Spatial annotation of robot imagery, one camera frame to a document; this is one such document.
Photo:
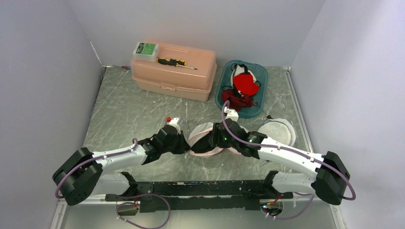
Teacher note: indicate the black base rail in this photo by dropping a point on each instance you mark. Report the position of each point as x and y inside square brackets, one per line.
[196, 195]

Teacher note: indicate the bright red bra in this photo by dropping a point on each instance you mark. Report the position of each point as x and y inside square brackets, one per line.
[246, 84]

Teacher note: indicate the black bra in bag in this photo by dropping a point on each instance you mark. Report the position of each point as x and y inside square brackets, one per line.
[200, 145]

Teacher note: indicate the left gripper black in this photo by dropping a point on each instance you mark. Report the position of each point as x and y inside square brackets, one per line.
[183, 146]

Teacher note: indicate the white black-trimmed bra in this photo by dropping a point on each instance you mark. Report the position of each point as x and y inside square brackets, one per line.
[238, 69]

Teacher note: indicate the white mesh laundry bag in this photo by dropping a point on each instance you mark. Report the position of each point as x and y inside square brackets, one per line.
[280, 130]

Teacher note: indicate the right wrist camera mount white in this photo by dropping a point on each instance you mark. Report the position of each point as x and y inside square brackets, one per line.
[230, 114]

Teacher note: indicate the dark red bra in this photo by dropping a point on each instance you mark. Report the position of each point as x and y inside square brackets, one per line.
[237, 101]

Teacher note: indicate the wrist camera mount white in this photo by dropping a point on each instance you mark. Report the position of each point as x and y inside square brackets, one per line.
[175, 122]
[230, 114]

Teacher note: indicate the black yellow screwdriver on toolbox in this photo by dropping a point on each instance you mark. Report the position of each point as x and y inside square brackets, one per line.
[174, 62]

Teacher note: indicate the pink-trimmed mesh laundry bag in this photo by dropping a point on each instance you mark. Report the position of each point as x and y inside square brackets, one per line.
[202, 128]

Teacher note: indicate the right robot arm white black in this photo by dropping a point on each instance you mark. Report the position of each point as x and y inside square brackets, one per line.
[325, 176]

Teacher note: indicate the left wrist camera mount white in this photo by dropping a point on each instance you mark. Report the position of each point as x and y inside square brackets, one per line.
[175, 122]

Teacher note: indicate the clear green-label screw box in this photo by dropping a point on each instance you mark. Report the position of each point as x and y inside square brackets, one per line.
[146, 51]

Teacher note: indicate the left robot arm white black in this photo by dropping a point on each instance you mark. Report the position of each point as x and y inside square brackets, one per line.
[87, 173]

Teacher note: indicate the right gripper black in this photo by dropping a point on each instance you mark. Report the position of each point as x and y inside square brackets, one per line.
[217, 134]

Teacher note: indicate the teal plastic bin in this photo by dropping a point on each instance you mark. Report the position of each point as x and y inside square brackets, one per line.
[261, 75]

